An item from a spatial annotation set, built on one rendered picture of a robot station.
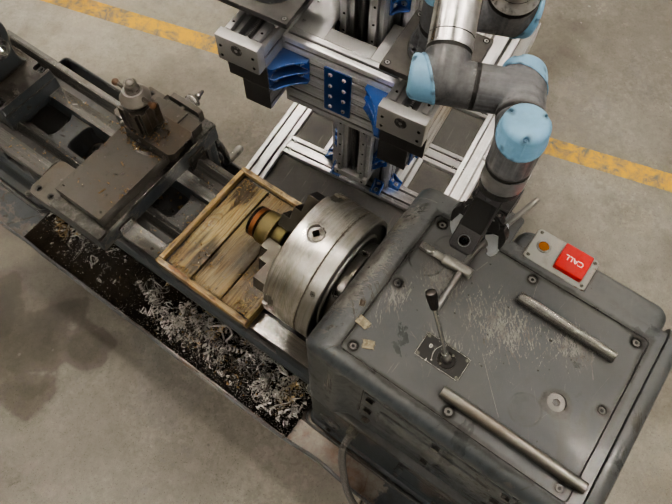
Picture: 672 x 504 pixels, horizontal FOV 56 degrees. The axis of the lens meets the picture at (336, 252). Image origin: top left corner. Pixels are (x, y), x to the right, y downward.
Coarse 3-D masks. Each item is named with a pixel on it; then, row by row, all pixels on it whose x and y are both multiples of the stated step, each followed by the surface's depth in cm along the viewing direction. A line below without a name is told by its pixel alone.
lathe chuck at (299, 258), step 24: (312, 216) 131; (336, 216) 132; (360, 216) 134; (288, 240) 129; (336, 240) 128; (288, 264) 129; (312, 264) 128; (264, 288) 134; (288, 288) 130; (288, 312) 133
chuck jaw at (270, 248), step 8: (272, 240) 143; (264, 248) 142; (272, 248) 142; (280, 248) 142; (264, 256) 140; (272, 256) 141; (264, 264) 140; (264, 272) 138; (256, 280) 137; (264, 280) 137; (264, 296) 137; (272, 304) 137
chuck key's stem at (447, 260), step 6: (420, 246) 124; (426, 246) 124; (432, 246) 124; (426, 252) 124; (432, 252) 124; (438, 252) 124; (438, 258) 124; (444, 258) 123; (450, 258) 123; (444, 264) 123; (450, 264) 122; (456, 264) 122; (462, 264) 122; (456, 270) 122; (462, 270) 122; (468, 270) 121; (468, 276) 121
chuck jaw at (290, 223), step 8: (312, 200) 138; (320, 200) 138; (336, 200) 138; (296, 208) 140; (304, 208) 140; (288, 216) 142; (296, 216) 141; (280, 224) 143; (288, 224) 142; (296, 224) 142
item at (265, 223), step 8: (264, 208) 146; (256, 216) 144; (264, 216) 144; (272, 216) 144; (280, 216) 145; (248, 224) 145; (256, 224) 144; (264, 224) 143; (272, 224) 143; (248, 232) 146; (256, 232) 144; (264, 232) 143; (272, 232) 144; (280, 232) 143; (288, 232) 148; (256, 240) 146; (264, 240) 143; (280, 240) 143
